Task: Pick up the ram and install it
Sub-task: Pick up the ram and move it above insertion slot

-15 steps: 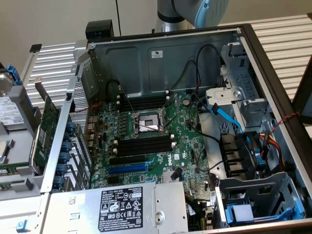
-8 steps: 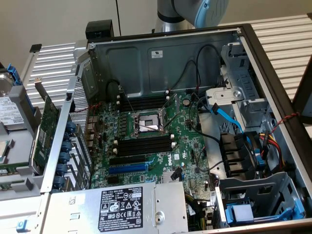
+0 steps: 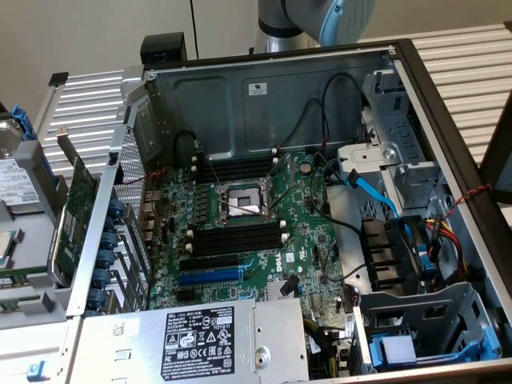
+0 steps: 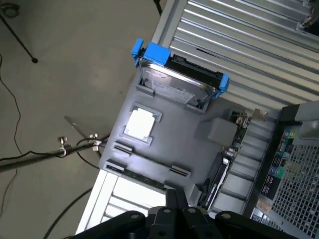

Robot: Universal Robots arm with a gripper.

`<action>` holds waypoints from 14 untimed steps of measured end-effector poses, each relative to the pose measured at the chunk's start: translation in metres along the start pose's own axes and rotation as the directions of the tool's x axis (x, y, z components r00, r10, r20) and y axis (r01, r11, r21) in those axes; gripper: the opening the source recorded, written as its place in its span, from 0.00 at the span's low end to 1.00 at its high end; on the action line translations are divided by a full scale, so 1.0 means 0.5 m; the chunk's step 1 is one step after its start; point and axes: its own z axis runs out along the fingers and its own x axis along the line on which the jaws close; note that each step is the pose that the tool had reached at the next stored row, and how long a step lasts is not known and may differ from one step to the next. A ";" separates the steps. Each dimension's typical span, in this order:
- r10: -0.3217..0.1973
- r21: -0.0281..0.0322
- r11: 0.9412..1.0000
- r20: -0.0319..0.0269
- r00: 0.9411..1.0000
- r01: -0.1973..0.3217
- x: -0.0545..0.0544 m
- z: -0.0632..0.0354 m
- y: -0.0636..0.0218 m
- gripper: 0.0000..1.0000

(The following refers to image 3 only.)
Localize CPU socket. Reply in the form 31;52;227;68
214;174;279;225

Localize thin metal locking lever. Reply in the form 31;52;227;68
199;146;227;201
267;186;299;213

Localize green Dell motherboard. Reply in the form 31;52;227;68
146;150;363;325

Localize long black expansion slot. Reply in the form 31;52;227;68
178;254;242;272

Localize open metal PC case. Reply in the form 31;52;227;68
66;38;512;384

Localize blue expansion slot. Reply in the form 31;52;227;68
178;268;244;287

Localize silver finned chipset heatsink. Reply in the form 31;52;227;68
264;279;300;300

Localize blue card retention clip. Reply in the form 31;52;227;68
102;215;123;234
98;231;120;251
86;287;110;311
91;267;114;289
95;250;117;269
106;198;127;219

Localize metal disk bay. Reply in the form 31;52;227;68
350;282;503;379
335;70;447;219

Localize black power supply label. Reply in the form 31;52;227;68
161;306;236;382

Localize black box device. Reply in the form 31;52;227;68
139;34;188;68

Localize green graphics card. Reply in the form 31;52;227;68
46;126;101;290

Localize silver power supply box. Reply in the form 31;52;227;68
66;296;311;384

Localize blue plastic bay latch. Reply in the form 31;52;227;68
370;327;501;371

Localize silver hard disk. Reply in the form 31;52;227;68
0;118;41;213

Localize blue disk carrier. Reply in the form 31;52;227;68
10;102;55;193

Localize small blue latch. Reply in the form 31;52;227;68
26;359;47;383

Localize thin black wire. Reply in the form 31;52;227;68
310;151;367;241
321;73;366;161
278;98;326;155

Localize thick black looped wire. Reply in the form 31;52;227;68
174;130;202;163

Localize black disk wire plug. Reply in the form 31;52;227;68
280;274;300;298

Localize red black twisted wire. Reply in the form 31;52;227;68
442;182;496;220
119;166;168;187

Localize blue disk data wire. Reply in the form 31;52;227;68
346;168;415;243

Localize braided power wire bundle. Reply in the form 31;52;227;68
302;316;349;379

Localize thin black wall cable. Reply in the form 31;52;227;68
187;0;201;61

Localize red yellow power wires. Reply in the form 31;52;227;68
423;214;470;281

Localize dark brown wooden frame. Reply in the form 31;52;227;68
478;90;512;205

